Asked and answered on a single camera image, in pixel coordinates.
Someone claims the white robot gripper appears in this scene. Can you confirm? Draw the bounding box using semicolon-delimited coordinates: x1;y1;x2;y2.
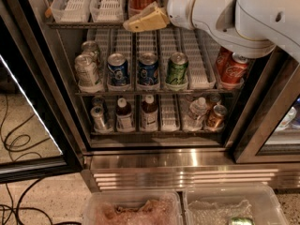
123;0;195;33

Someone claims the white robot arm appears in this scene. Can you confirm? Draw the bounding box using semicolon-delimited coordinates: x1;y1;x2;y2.
123;0;300;61

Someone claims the white shelf tray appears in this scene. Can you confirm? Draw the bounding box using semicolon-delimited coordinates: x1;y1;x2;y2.
51;0;91;23
89;0;126;23

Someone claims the blue pepsi can right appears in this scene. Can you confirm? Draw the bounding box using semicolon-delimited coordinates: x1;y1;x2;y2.
138;52;158;86

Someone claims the blue pepsi can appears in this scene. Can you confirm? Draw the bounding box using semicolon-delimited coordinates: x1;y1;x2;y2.
107;52;128;86
138;52;158;86

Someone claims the green soda can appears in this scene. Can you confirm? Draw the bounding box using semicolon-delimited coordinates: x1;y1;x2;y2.
166;52;188;85

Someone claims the blue pepsi can left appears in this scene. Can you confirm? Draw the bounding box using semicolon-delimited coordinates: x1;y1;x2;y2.
107;52;128;86

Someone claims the white rear can middle shelf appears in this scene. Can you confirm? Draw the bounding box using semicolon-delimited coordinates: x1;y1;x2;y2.
82;40;100;66

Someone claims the white can shelf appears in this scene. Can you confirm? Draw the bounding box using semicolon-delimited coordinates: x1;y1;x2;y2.
75;53;102;93
82;40;100;66

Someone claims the red coke can rear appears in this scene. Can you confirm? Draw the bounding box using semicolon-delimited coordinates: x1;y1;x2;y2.
216;47;232;75

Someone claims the red coke can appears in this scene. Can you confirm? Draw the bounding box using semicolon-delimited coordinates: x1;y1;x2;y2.
221;52;248;84
216;47;232;75

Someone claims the white shelf tray far left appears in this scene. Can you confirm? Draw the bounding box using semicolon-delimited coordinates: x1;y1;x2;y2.
51;0;91;23

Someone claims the white front can middle shelf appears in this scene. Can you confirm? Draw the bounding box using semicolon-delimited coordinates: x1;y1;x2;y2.
75;53;102;93

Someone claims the red coke can front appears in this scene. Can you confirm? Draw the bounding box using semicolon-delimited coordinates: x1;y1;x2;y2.
221;52;248;84

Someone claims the silver slim can rear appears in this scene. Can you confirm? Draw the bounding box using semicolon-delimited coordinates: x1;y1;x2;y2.
92;96;107;110

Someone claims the silver slim can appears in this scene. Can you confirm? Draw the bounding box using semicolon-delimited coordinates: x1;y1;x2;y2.
91;106;108;130
92;96;107;110

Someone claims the bronze can rear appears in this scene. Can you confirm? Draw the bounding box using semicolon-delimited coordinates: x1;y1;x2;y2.
206;93;221;110

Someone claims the silver slim can front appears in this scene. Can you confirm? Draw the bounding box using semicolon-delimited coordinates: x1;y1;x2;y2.
91;106;108;130

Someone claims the stainless fridge base grille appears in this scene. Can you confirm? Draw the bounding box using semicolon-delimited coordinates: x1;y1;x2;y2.
81;149;300;192

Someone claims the glass fridge door left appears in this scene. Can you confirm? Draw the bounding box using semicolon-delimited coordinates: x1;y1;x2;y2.
0;0;83;183

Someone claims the green can in bin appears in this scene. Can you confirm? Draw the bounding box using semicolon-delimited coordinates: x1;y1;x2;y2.
228;217;255;225

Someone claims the brown juice bottle right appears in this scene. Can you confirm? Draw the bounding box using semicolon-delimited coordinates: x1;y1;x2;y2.
142;95;158;131

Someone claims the brown juice bottle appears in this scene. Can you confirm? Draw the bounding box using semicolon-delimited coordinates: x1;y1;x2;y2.
142;95;158;131
116;97;135;132

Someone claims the brown juice bottle left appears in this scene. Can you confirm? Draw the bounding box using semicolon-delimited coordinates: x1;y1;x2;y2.
116;97;135;132

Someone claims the clear water bottle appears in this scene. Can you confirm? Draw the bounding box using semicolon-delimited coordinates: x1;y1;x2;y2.
185;97;207;131

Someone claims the clear plastic bin left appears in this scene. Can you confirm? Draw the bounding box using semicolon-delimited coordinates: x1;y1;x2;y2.
82;189;183;225

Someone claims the clear plastic bin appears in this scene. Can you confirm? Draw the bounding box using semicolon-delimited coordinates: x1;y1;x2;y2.
82;189;183;225
183;184;289;225

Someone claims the clear plastic bin right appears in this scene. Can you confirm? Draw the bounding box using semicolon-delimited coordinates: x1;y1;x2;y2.
183;184;289;225

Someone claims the right fridge door frame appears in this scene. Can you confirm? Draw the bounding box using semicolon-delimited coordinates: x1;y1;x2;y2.
225;48;300;164

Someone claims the black cable on floor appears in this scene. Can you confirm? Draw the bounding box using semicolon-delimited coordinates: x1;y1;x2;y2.
0;92;83;225

